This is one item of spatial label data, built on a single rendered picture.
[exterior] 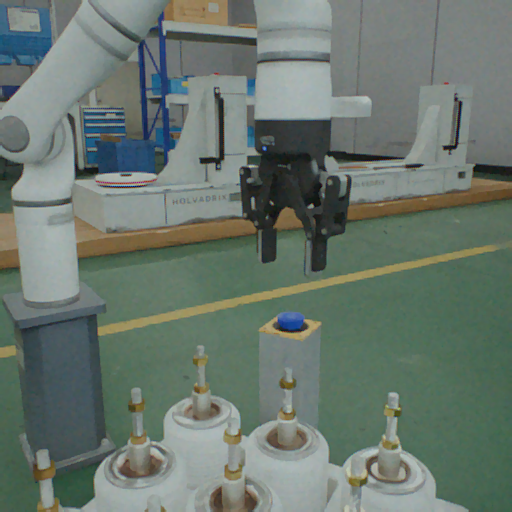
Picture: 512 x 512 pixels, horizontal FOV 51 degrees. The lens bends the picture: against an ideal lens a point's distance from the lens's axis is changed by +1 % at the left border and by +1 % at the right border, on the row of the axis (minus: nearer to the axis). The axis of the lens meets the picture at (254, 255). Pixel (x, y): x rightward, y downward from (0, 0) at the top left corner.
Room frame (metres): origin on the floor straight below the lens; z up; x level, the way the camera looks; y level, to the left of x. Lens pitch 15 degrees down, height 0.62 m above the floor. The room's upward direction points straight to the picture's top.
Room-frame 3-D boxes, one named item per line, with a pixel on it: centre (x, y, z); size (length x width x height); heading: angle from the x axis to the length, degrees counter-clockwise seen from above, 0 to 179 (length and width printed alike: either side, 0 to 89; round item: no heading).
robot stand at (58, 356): (0.89, 0.35, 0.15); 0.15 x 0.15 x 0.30; 32
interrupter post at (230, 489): (0.44, 0.02, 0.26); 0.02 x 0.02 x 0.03
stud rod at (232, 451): (0.44, 0.02, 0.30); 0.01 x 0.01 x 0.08; 27
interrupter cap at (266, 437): (0.54, -0.04, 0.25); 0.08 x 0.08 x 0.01
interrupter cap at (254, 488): (0.44, 0.02, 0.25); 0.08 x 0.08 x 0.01
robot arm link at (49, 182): (0.89, 0.35, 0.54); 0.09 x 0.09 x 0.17; 78
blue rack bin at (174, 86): (5.76, 0.80, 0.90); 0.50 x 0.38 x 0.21; 34
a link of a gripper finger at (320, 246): (0.51, -0.07, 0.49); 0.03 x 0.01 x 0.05; 42
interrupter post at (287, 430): (0.54, -0.04, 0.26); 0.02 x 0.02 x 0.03
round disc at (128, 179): (2.72, 0.65, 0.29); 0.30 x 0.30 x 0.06
